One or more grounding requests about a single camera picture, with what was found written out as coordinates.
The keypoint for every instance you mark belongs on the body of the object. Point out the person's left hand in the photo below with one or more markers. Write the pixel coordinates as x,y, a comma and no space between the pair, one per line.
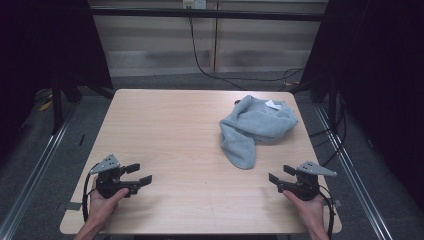
103,210

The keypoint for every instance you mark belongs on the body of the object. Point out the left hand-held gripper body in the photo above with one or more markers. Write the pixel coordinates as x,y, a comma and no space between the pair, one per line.
108,185

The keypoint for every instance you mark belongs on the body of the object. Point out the person's right hand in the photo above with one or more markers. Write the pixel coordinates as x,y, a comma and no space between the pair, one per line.
311,211

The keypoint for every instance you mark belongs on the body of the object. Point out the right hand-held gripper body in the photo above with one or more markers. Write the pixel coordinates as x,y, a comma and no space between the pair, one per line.
306,186

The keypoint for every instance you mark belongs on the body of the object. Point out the silver metal floor rail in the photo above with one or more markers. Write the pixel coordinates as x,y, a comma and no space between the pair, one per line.
33,173
356,180

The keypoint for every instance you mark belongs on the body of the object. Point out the grey-blue towel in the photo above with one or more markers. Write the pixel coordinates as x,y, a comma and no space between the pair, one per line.
253,126

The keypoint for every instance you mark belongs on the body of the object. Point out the grey tape strip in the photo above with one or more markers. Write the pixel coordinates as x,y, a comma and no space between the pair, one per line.
337,202
73,206

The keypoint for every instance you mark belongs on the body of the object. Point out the yellow object on floor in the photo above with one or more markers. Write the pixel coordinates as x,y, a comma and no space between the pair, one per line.
45,106

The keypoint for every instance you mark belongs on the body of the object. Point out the white wall socket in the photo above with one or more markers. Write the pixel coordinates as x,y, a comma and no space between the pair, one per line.
195,4

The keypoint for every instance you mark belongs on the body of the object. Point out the black metal stand post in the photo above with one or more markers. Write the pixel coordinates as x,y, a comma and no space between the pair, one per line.
57,110

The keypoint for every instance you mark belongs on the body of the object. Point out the dark curtain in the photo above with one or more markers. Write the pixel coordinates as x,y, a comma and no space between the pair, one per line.
383,83
40,50

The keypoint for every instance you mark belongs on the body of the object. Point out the black horizontal metal bar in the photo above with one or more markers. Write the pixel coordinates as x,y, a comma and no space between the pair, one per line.
206,14

